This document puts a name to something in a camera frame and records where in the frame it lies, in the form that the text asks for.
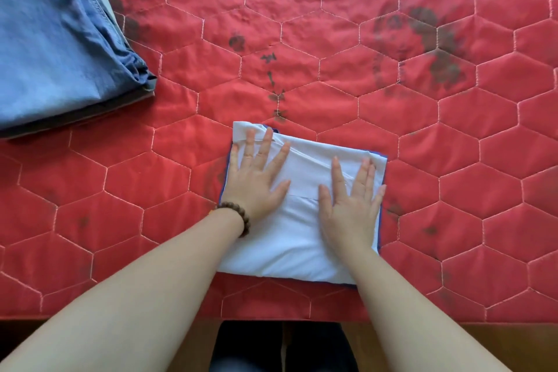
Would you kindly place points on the dark blue shirt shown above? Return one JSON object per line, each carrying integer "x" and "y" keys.
{"x": 380, "y": 219}

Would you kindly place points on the person's right forearm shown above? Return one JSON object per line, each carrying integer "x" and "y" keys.
{"x": 418, "y": 319}

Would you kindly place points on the red quilted mattress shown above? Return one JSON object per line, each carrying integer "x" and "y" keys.
{"x": 436, "y": 145}

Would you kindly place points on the person's right hand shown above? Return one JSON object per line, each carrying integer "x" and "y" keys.
{"x": 348, "y": 215}

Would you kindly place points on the blue denim jeans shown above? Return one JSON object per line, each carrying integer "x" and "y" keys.
{"x": 56, "y": 44}

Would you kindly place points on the light blue shirt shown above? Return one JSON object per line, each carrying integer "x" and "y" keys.
{"x": 296, "y": 232}

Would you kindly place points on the person's left hand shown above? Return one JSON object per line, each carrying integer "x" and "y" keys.
{"x": 255, "y": 184}

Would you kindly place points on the person's left forearm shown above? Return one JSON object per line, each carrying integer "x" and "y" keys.
{"x": 122, "y": 306}

